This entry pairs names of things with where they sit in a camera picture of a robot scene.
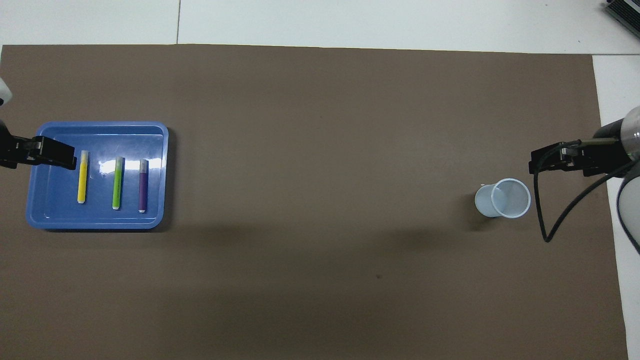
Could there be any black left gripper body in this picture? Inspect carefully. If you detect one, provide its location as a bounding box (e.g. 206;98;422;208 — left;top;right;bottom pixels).
0;119;36;170

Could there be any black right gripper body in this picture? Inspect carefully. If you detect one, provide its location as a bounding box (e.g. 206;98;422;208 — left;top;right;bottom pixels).
580;119;637;178

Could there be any yellow pen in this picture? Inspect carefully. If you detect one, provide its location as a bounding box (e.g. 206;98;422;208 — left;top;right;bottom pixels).
77;150;90;205

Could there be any green pen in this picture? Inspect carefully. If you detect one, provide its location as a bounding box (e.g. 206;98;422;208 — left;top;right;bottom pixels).
112;156;125;211

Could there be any purple pen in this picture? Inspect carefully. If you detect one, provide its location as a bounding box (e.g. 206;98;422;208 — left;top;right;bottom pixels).
138;158;149;214

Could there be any blue plastic tray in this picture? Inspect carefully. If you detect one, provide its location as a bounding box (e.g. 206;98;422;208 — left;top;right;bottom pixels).
26;121;170;231

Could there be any pale blue mesh pen cup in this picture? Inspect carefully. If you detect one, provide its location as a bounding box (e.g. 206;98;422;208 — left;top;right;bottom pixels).
474;178;532;220

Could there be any grey ribbed device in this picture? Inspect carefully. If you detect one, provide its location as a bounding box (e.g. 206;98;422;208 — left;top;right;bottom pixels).
604;0;640;26

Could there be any brown table mat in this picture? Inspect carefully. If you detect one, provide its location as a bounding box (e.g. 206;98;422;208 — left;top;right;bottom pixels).
0;44;630;360

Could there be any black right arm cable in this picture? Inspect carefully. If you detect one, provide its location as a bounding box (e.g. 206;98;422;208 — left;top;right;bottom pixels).
533;139;637;244

